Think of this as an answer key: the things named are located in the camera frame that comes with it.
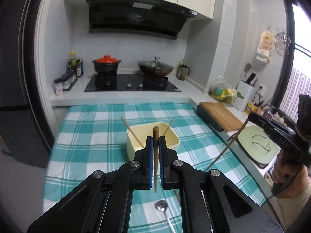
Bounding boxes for small steel spoon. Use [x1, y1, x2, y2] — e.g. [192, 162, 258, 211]
[155, 200, 176, 233]

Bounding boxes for dark wooden chopstick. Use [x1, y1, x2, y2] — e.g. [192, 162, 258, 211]
[153, 126, 159, 193]

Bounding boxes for person right hand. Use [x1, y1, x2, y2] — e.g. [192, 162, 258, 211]
[273, 150, 309, 199]

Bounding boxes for yellow seasoning packet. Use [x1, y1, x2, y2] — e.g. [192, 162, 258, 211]
[245, 102, 258, 114]

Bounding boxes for chopstick in holder left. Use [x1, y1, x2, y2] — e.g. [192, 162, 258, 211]
[121, 116, 144, 148]

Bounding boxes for chopstick in holder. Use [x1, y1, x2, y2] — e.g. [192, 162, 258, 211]
[162, 119, 173, 136]
[121, 116, 144, 148]

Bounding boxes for wooden cutting board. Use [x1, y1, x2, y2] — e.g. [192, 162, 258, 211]
[199, 102, 242, 133]

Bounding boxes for white knife holder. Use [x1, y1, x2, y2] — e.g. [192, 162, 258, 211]
[232, 63, 257, 111]

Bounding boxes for cream utensil holder box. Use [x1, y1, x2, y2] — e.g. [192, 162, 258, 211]
[126, 122, 181, 162]

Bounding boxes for chopstick in holder right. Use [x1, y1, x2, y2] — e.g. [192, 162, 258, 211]
[162, 119, 173, 136]

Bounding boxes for bag of colourful sponges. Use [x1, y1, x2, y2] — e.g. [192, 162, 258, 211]
[209, 76, 244, 104]

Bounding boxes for teal plaid tablecloth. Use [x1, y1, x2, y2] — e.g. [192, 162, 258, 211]
[43, 102, 267, 233]

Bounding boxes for hanging plastic bag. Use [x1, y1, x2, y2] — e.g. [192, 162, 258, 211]
[256, 30, 275, 63]

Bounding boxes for black gas stove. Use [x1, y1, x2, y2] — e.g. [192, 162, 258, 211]
[85, 74, 180, 93]

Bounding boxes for glass water jug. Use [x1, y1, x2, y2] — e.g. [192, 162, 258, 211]
[176, 59, 190, 81]

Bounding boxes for wok with glass lid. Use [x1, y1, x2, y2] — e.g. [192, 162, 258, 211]
[138, 57, 174, 76]

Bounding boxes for clay pot orange lid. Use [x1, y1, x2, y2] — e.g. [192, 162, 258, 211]
[92, 55, 121, 74]

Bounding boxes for black refrigerator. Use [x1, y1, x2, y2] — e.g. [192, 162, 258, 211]
[1, 0, 54, 168]

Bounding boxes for sauce bottles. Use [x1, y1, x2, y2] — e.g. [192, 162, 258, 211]
[67, 52, 84, 78]

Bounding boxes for black range hood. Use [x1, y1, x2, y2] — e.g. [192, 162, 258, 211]
[86, 0, 197, 40]

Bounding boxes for hanging wire strainer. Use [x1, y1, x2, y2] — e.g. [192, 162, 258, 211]
[274, 28, 292, 55]

